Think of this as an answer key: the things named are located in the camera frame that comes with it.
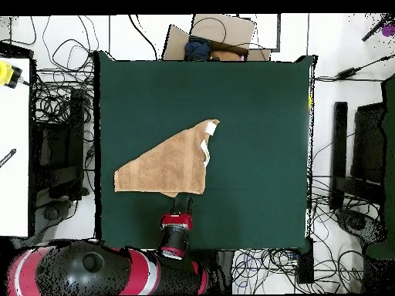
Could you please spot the purple round object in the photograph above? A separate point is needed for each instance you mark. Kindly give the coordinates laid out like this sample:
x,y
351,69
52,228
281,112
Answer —
x,y
388,30

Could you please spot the dark blue garment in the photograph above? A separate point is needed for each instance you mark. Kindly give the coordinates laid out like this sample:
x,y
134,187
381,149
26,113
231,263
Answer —
x,y
197,49

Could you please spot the orange cloth item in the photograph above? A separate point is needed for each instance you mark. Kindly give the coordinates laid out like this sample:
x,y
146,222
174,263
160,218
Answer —
x,y
225,56

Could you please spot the dark green fabric cover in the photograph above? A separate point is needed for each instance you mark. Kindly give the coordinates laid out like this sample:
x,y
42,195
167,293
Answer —
x,y
389,154

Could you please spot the black pedestal caster foot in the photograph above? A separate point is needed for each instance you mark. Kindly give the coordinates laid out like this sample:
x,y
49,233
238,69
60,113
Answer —
x,y
51,212
356,222

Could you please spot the black marker pen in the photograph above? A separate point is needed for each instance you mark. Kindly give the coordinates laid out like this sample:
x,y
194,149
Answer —
x,y
7,157

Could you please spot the yellow and black tool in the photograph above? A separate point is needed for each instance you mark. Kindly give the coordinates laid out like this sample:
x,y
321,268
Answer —
x,y
6,74

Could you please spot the tan terry towel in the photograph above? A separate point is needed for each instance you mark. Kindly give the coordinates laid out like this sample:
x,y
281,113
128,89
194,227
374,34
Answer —
x,y
172,166

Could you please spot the black rectangular box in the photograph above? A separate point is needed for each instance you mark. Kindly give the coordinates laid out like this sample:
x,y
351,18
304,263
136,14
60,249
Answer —
x,y
305,265

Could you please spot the white side table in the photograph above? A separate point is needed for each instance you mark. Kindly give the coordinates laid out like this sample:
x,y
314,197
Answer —
x,y
14,185

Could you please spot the dark green table cloth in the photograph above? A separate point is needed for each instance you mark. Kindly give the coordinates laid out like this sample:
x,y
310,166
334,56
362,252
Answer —
x,y
139,92

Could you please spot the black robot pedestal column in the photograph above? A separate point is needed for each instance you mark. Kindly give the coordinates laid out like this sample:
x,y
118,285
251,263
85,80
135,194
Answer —
x,y
225,271

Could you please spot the black power adapter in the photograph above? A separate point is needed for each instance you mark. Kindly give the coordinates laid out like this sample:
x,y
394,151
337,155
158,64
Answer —
x,y
348,74

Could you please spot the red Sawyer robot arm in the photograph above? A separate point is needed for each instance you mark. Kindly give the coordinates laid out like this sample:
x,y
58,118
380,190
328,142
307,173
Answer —
x,y
83,268

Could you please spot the brown cardboard box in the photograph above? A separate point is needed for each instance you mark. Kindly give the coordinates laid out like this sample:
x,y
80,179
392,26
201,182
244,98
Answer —
x,y
234,29

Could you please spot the black equipment box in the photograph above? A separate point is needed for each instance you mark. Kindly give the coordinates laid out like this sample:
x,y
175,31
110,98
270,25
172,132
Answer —
x,y
58,154

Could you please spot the black rod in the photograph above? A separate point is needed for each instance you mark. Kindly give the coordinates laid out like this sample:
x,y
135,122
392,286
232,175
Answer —
x,y
375,29

